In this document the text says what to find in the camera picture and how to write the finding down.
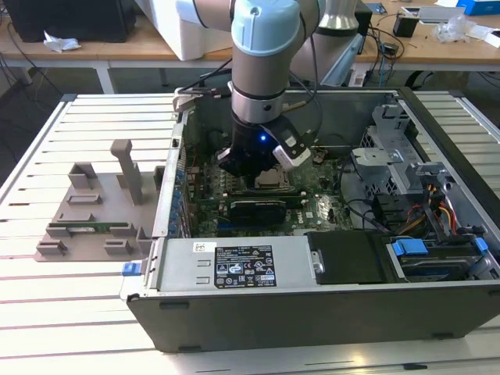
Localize blue cardboard box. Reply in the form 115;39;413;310
456;0;500;16

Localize hard disk in blue carrier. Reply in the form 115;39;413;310
386;237;489;282

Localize crumpled white paper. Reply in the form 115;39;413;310
42;30;82;54

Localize green RAM stick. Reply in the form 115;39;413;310
58;221;130;233

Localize white flat box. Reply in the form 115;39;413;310
400;4;468;25

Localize small black cube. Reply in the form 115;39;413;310
392;13;421;38

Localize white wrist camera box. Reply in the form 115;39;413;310
259;120;313;172

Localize large black box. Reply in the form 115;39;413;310
7;0;138;43

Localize grey plastic case latch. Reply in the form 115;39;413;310
173;87;204;113

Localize white printer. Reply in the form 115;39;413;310
134;0;235;62

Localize black plastic shroud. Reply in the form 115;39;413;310
304;230;391;286

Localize wooden desk with white frame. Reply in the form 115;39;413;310
0;15;235;95

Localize black graphics card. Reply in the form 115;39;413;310
228;198;288;227

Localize silver CPU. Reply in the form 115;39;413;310
255;170;288;188

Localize green motherboard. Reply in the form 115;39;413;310
183;150;352;238

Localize metal socket cover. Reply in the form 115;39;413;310
252;167;293;191

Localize black RAM slot row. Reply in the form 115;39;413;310
225;186;304;201

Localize clear plastic bag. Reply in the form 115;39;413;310
435;7;477;42

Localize black internal cable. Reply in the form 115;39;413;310
337;154;391;235

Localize black open PC case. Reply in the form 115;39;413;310
119;86;500;355

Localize metal drive cage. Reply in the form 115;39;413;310
349;103;454;220

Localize silver power supply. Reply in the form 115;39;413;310
158;236;318;292

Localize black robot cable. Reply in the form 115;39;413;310
174;58;325;136

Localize black speaker box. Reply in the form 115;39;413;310
355;3;374;38

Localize wooden desk with clutter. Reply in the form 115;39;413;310
351;0;500;75

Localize yellow and red wires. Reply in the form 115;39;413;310
405;186;459;236

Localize grey plastic parts rack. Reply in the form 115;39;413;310
34;139;166;263

